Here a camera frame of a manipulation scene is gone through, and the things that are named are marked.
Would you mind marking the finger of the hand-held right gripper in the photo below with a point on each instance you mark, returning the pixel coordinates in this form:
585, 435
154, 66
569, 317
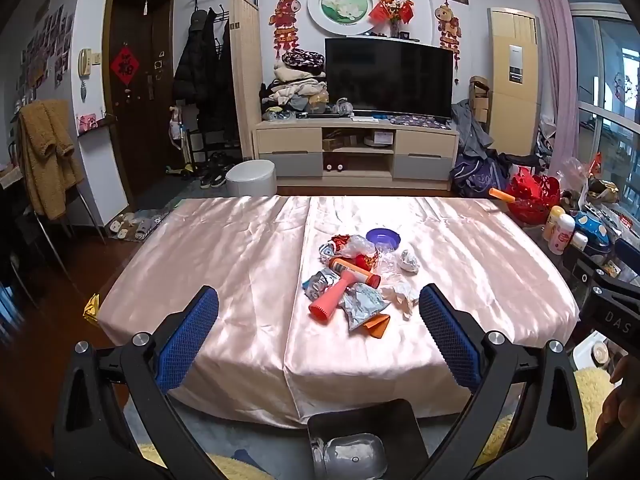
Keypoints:
617, 282

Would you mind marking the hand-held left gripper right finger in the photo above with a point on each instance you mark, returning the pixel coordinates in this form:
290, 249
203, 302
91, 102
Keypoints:
450, 335

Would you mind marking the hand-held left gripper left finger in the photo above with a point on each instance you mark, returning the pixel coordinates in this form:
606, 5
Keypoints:
187, 340

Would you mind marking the clear plastic film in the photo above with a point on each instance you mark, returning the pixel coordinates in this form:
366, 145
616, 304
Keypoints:
387, 266

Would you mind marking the red gold lantern ornament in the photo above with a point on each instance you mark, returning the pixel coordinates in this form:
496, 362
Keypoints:
365, 261

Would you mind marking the black waste bin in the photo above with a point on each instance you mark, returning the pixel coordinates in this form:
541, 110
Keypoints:
365, 420

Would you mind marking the person's right hand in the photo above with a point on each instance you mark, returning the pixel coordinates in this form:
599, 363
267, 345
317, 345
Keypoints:
607, 410

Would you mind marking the small white bottle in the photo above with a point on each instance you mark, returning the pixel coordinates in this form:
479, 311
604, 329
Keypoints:
579, 241

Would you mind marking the blue dotted tin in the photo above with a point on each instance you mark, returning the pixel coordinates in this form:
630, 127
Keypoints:
592, 230

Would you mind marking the crumpled white tissue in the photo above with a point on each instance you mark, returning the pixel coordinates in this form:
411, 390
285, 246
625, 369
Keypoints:
402, 295

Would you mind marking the orange paper piece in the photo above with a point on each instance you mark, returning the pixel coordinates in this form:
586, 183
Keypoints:
380, 327

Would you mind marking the white bottle with red label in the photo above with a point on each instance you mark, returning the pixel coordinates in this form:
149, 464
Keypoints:
561, 235

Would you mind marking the yellow fluffy mat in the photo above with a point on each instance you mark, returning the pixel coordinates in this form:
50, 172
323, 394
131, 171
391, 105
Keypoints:
595, 400

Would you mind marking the crumpled foil ball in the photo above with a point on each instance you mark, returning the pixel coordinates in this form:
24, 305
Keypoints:
409, 261

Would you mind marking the pink satin tablecloth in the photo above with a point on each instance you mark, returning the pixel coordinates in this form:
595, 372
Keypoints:
225, 260

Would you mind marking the yellow white bottle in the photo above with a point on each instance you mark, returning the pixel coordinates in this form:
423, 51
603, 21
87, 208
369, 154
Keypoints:
552, 222

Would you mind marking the large silver foil packet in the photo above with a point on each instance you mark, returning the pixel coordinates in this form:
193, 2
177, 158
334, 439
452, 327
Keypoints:
362, 305

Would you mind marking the yellow foil packet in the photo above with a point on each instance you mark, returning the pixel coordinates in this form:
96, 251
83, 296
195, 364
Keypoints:
92, 310

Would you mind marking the orange tube with white label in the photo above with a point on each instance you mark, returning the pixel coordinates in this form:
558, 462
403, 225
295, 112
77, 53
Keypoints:
350, 270

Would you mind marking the purple plastic dish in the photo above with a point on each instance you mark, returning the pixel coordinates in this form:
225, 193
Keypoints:
382, 236

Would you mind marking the red lattice basket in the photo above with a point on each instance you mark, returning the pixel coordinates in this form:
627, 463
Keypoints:
532, 195

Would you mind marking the crumpled clear plastic bag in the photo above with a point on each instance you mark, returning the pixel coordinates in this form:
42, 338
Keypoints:
361, 246

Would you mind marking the group of slippers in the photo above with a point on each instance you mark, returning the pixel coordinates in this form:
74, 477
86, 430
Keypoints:
135, 225

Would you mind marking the small blue silver foil packet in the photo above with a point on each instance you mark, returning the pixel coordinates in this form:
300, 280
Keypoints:
317, 282

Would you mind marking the red orange crumpled wrapper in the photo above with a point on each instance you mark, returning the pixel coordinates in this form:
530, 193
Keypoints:
341, 241

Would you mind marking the orange stick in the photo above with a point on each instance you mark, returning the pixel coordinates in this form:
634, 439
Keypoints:
501, 195

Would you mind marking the small silver wrapper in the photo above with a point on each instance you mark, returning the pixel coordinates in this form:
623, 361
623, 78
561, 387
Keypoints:
327, 250

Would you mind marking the clear plastic bottle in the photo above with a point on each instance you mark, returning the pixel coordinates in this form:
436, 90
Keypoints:
350, 455

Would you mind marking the purple bag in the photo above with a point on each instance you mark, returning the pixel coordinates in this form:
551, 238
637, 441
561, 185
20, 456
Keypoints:
477, 177

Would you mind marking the dark shoes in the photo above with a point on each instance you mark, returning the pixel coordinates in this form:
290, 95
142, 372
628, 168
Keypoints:
217, 170

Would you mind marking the white round stool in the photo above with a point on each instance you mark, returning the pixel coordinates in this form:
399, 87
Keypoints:
250, 177

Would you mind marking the child's scooter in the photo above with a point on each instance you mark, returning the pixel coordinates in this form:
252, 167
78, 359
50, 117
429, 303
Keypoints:
182, 160

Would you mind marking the grey jacket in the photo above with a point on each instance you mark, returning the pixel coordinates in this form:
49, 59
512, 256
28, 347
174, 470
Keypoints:
472, 130

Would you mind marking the dark brown door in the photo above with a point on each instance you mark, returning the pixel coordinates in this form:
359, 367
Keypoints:
145, 125

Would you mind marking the beige television cabinet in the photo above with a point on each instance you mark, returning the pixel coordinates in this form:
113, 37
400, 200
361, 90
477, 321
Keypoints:
290, 140

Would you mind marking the brown fleece coat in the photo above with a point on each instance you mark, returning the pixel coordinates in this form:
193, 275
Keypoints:
47, 160

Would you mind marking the cardboard boxes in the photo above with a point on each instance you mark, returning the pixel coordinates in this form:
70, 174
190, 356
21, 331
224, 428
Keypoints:
479, 100

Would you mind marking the pink curtain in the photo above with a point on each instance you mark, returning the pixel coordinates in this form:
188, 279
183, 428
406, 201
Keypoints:
555, 60

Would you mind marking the grey plastic bag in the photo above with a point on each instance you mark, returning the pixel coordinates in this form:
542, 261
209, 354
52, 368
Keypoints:
343, 108

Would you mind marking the black hanging coats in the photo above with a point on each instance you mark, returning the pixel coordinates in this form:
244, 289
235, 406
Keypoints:
205, 75

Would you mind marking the black flat television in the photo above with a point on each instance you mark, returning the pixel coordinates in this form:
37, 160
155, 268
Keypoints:
390, 75

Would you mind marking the pile of clothes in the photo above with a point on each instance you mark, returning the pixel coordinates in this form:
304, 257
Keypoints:
295, 85

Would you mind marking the red diamond door decoration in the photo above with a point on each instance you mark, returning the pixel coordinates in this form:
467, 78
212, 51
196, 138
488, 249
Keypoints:
124, 66

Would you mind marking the beige folded wooden panel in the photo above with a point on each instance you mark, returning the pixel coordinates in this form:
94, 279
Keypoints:
245, 60

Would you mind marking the beige intercom phone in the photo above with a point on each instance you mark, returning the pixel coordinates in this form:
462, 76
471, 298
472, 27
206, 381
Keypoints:
84, 62

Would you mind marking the flowers with red flags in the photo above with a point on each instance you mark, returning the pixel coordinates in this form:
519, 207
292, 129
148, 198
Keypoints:
392, 10

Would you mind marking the red hanging wall ornament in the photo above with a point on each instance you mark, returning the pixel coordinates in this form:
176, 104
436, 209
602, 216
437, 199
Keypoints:
448, 25

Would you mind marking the wall photo collage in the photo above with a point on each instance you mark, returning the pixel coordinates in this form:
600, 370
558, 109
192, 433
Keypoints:
45, 50

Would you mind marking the red fish wall decoration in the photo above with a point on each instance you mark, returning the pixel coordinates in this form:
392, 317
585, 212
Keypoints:
285, 20

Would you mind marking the round white wall art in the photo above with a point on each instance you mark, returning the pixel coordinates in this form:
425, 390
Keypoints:
345, 7

